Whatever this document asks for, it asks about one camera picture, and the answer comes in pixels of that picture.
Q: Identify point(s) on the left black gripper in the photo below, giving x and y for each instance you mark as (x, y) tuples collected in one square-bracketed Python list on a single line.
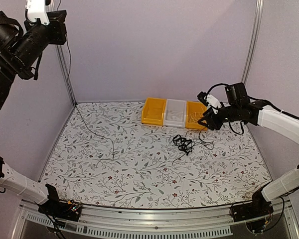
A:
[(59, 17)]

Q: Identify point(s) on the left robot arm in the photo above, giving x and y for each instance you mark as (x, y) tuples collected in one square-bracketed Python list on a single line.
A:
[(19, 50)]

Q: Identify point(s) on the white translucent plastic bin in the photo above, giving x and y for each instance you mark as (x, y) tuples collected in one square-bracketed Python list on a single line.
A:
[(175, 113)]

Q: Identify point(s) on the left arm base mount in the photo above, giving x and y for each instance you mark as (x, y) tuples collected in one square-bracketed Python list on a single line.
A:
[(54, 207)]

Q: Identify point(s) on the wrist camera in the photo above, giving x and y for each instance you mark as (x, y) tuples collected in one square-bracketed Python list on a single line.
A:
[(35, 10), (209, 101)]

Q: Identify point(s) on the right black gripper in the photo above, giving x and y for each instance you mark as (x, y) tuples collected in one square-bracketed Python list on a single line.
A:
[(214, 123)]

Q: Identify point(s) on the aluminium frame post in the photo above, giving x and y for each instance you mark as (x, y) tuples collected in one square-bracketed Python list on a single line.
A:
[(253, 41), (65, 67)]

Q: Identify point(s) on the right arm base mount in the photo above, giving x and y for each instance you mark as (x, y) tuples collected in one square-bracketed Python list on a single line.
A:
[(256, 208)]

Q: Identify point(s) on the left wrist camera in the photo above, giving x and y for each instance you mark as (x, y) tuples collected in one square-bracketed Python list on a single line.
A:
[(35, 10)]

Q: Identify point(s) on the left aluminium frame post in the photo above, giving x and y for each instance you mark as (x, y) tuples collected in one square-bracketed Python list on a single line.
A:
[(65, 67)]

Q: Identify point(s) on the right aluminium frame post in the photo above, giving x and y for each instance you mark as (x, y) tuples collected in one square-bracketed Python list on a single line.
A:
[(253, 41)]

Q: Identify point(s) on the small yellow plastic bin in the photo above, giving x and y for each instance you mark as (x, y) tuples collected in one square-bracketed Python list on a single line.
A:
[(194, 112)]

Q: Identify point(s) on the large yellow plastic bin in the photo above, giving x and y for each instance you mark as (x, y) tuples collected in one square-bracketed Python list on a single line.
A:
[(153, 111)]

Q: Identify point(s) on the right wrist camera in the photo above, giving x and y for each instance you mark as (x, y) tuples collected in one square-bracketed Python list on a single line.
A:
[(209, 101)]

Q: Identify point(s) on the front aluminium rail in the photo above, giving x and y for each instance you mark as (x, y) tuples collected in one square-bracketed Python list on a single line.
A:
[(98, 222)]

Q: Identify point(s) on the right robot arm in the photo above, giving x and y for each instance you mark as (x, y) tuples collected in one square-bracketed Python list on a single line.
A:
[(275, 131)]

